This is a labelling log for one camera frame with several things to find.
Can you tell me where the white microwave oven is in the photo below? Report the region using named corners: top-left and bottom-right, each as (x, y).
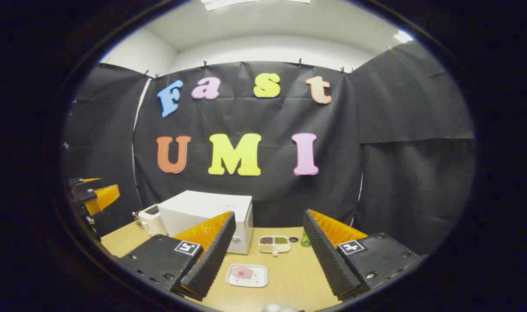
top-left (158, 190), bottom-right (254, 255)

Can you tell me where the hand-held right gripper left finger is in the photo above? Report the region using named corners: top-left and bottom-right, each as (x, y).
top-left (116, 211), bottom-right (237, 302)

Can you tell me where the white square plate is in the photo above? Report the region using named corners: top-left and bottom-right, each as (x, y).
top-left (226, 263), bottom-right (268, 288)

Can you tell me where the white toaster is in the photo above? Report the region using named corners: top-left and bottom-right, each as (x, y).
top-left (138, 204), bottom-right (169, 237)

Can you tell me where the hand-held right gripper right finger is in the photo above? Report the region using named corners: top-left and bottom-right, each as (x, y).
top-left (303, 209), bottom-right (424, 302)

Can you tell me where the divided white dish of beans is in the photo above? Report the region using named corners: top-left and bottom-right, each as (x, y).
top-left (258, 235), bottom-right (291, 257)

